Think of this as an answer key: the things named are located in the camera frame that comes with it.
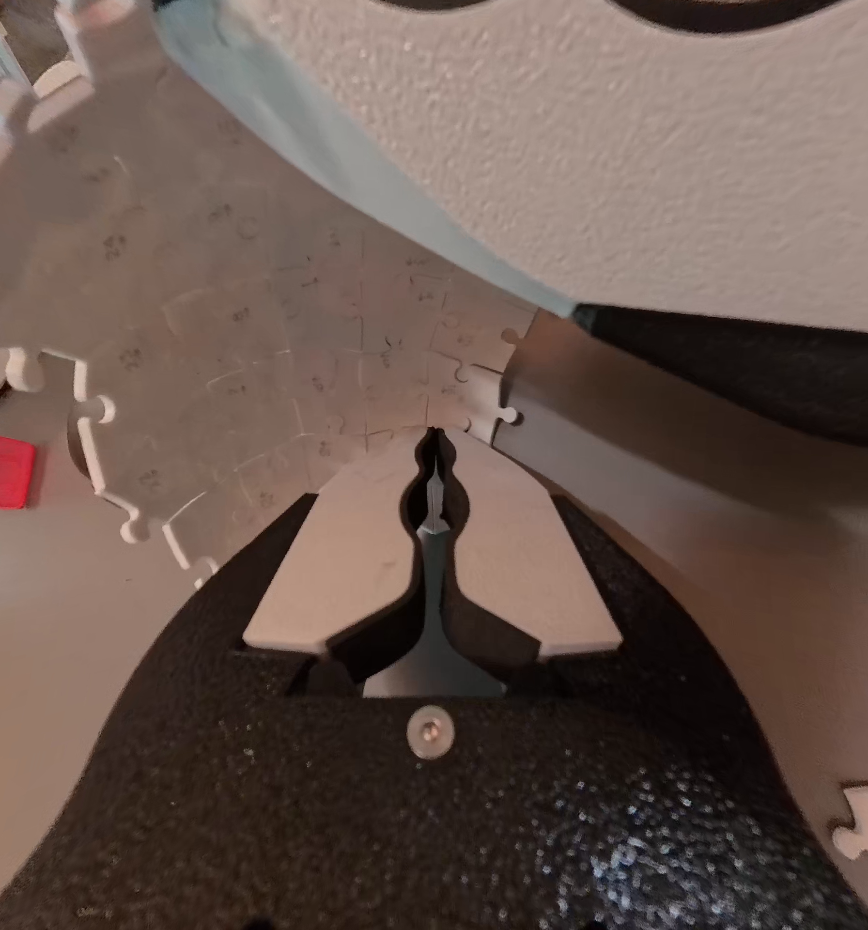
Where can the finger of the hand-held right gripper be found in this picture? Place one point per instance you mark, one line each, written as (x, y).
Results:
(586, 160)

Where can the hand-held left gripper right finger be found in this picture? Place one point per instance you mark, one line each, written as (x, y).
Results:
(528, 574)

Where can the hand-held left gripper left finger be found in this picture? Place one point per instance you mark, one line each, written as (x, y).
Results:
(332, 559)

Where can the partly built puzzle ball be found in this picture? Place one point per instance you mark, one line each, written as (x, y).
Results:
(187, 327)

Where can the red plastic object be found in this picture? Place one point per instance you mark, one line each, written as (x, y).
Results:
(2, 472)

